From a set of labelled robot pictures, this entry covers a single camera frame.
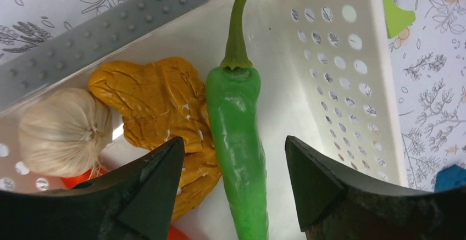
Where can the orange carrot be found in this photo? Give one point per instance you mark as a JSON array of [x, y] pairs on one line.
[[70, 182]]

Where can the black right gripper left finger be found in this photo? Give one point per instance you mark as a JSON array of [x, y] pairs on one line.
[[134, 201]]

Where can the floral table mat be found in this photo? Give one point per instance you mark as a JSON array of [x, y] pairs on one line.
[[428, 74]]

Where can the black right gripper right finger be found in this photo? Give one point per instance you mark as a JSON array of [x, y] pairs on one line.
[[334, 201]]

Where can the orange brown food piece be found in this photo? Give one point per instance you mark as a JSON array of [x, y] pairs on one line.
[[157, 102]]

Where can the green cucumber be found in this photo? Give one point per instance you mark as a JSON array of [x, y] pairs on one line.
[[232, 92]]

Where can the blue toy brick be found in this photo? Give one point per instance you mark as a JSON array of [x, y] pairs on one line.
[[450, 178]]

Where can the green plastic piece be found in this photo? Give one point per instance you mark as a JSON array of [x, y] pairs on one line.
[[396, 18]]

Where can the white plastic basket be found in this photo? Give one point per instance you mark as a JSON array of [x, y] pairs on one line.
[[325, 69]]

